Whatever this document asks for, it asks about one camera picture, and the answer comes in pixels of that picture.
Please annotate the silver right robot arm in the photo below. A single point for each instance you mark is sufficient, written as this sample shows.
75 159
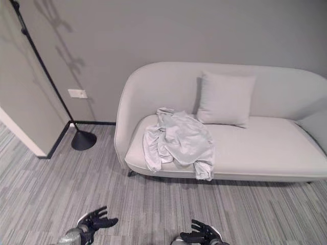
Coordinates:
178 241

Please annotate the light grey square cushion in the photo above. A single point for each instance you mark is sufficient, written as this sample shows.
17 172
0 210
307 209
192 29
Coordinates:
224 98

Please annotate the black clothes rack stand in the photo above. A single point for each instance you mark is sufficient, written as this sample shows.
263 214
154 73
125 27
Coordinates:
51 76

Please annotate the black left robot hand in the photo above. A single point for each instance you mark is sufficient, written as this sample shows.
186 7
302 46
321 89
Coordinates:
95 222

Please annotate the white wall socket plate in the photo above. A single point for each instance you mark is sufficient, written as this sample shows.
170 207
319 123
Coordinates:
77 93

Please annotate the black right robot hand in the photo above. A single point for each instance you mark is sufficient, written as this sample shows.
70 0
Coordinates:
201 233

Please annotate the light grey sofa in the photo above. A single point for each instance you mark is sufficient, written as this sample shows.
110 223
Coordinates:
230 122

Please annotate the pale grey crumpled garment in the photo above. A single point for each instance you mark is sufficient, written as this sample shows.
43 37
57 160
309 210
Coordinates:
178 143

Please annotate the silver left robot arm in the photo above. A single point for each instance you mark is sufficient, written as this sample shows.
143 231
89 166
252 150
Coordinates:
70 236

